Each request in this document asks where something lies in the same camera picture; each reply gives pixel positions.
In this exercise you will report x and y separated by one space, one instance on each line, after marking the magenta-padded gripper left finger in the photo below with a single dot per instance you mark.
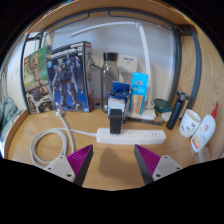
60 165

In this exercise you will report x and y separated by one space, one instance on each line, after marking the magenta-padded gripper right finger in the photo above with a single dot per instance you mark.
166 165

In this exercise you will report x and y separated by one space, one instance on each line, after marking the white power strip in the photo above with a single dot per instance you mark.
140 136

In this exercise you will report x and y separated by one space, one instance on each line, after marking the white mug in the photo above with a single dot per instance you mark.
189 124

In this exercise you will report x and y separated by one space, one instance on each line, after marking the small white case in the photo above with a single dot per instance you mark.
163 117

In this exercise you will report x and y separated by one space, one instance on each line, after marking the dark ruler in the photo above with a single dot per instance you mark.
146 121

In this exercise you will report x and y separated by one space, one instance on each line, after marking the white bottle with red cap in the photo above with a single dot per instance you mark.
203 131

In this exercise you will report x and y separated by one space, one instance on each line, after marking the black electric shaver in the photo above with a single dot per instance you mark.
175 111

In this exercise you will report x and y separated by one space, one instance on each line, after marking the green round container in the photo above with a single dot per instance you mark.
162 106

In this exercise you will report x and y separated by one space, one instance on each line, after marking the bed with teal bedding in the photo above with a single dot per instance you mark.
8 113

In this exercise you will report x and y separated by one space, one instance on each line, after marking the light blue tall box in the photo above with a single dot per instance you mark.
138 90

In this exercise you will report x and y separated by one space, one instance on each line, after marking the blue robot model kit box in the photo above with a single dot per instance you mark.
70 80

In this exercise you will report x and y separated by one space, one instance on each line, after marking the green tree figure set box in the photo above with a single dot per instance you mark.
36 76

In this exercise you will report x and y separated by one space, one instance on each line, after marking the glass bottle with black cap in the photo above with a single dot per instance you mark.
109 76

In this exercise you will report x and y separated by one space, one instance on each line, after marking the white desk lamp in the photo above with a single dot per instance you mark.
145 43

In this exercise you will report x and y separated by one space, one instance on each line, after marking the grey metal desk frame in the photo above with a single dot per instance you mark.
197 66

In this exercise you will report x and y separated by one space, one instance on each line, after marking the white wall socket box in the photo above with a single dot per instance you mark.
128 66

